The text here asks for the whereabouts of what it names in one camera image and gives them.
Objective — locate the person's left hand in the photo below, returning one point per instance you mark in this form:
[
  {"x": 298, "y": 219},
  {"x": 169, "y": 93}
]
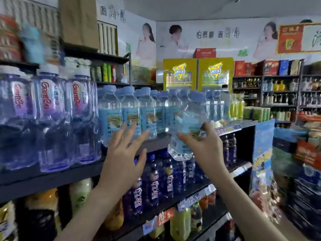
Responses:
[{"x": 123, "y": 168}]

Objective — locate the person's right hand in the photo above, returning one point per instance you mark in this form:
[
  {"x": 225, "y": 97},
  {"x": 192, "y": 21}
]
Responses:
[{"x": 208, "y": 155}]

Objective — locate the clear blue water bottle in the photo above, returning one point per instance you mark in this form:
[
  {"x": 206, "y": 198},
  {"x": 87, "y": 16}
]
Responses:
[{"x": 188, "y": 118}]

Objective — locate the row of dark blue sports bottles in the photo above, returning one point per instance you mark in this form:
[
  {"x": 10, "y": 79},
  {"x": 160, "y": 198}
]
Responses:
[{"x": 165, "y": 180}]

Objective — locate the white green label bottle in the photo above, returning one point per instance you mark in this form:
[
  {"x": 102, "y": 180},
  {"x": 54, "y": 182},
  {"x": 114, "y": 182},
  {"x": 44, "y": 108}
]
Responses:
[{"x": 80, "y": 193}]

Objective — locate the orange brown label bottle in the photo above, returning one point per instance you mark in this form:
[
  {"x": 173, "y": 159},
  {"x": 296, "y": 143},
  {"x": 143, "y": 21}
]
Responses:
[{"x": 116, "y": 218}]

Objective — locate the row of blue label water bottles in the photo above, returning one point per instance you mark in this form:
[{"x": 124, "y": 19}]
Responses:
[{"x": 130, "y": 113}]

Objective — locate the tall clear bottle red label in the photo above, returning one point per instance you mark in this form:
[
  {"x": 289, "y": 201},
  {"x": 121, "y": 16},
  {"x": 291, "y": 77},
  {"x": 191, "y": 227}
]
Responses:
[
  {"x": 52, "y": 118},
  {"x": 17, "y": 118},
  {"x": 83, "y": 115}
]

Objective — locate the dark grey metal shelf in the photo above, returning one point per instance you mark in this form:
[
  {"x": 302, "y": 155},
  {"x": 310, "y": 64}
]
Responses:
[{"x": 50, "y": 182}]

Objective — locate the person's left forearm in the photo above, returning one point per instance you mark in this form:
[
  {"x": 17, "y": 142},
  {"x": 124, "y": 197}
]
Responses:
[{"x": 90, "y": 218}]

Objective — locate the person's right forearm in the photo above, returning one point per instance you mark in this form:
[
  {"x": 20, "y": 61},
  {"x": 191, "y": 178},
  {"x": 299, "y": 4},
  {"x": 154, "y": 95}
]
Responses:
[{"x": 245, "y": 210}]

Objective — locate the orange promotional price tag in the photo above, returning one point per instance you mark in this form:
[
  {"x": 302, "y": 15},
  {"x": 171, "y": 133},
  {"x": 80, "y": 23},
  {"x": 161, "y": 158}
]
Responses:
[{"x": 158, "y": 219}]

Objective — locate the row of small coloured bottles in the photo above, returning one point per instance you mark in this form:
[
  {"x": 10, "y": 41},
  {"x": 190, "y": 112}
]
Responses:
[{"x": 100, "y": 72}]

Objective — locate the blue standing banner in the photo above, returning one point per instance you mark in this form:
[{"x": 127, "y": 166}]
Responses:
[{"x": 263, "y": 158}]

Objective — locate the yellow carton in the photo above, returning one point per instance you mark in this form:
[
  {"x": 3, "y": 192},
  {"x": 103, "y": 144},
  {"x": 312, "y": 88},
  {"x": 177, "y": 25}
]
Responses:
[
  {"x": 215, "y": 73},
  {"x": 179, "y": 73}
]

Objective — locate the stack of blue water packs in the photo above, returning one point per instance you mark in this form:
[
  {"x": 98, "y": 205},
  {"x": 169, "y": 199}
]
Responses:
[{"x": 301, "y": 188}]

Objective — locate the large cardboard box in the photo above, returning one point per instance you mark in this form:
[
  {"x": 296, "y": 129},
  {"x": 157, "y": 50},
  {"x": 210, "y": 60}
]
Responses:
[{"x": 78, "y": 22}]

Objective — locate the light blue plastic jug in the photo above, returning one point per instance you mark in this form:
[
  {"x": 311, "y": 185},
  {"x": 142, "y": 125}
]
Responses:
[{"x": 32, "y": 45}]

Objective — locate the stack of red cartons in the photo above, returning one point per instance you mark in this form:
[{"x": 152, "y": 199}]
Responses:
[{"x": 10, "y": 40}]

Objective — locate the wall poster with people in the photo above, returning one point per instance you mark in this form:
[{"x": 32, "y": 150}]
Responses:
[{"x": 210, "y": 37}]

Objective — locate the white wall radiator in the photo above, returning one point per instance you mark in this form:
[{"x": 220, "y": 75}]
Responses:
[{"x": 108, "y": 37}]

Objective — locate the orange wall sign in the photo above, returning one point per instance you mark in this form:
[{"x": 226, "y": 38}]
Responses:
[{"x": 291, "y": 38}]

